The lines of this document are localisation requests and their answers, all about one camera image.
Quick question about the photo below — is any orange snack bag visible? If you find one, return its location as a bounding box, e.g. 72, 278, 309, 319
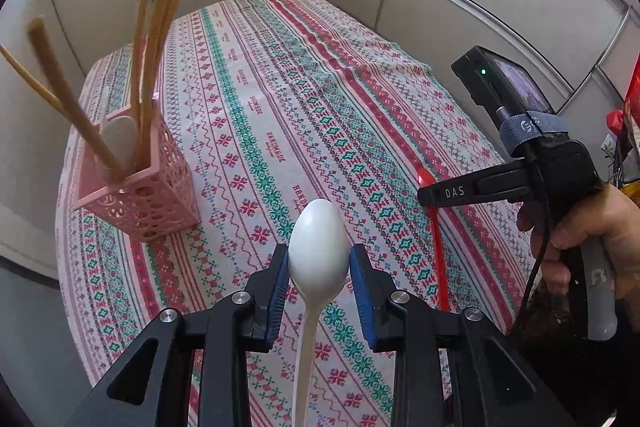
606, 57, 640, 142

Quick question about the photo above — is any black cable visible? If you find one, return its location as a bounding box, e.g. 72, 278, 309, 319
510, 157, 553, 348

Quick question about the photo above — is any pink plastic utensil basket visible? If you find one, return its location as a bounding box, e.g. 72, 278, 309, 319
72, 93, 201, 242

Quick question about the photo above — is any red plastic spoon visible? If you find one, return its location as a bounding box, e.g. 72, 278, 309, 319
416, 167, 451, 313

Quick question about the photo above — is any white rice paddle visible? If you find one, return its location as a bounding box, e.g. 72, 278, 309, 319
97, 114, 138, 180

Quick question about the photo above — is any striped patterned tablecloth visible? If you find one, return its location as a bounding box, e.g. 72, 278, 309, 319
54, 0, 536, 427

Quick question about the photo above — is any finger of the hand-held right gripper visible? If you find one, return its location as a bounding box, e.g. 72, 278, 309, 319
417, 157, 533, 210

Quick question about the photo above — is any person's right hand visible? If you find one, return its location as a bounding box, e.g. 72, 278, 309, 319
516, 184, 640, 308

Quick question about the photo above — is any white plastic spoon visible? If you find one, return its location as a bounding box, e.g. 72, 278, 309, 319
289, 199, 349, 427

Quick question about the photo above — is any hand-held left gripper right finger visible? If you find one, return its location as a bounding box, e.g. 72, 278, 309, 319
349, 243, 576, 427

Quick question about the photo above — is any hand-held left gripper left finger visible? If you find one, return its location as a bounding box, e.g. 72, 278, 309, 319
80, 243, 291, 427

